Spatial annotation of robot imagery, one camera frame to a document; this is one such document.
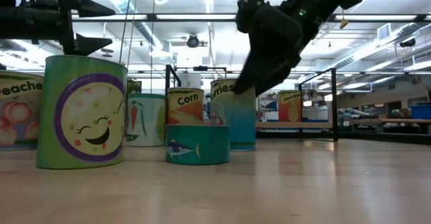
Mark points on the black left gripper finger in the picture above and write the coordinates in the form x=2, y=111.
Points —
x=89, y=44
x=87, y=8

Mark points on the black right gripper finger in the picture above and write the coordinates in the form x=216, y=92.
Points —
x=276, y=76
x=249, y=76

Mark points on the blue cherries can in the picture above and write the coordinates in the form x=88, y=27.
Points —
x=239, y=123

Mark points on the corn can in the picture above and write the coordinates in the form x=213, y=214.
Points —
x=185, y=106

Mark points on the green smiley face can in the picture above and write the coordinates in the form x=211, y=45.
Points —
x=84, y=123

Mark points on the short teal fish can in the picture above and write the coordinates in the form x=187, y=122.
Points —
x=198, y=146

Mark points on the white vegetables can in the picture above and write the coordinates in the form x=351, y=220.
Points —
x=144, y=123

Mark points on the peaches can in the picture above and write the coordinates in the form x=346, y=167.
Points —
x=20, y=116

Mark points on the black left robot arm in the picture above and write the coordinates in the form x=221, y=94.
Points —
x=13, y=24

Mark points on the black metal wooden shelf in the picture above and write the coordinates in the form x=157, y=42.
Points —
x=334, y=109

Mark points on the orange pineapple can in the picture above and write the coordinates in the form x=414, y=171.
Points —
x=289, y=108

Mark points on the yellow hanging tag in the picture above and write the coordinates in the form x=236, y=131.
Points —
x=343, y=23

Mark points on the blue storage bin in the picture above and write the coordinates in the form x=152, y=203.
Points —
x=421, y=112

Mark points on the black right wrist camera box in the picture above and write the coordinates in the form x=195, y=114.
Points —
x=281, y=24

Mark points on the black aluminium rig frame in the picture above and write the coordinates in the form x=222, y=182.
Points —
x=151, y=17

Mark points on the round black overhead camera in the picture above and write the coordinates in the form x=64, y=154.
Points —
x=193, y=41

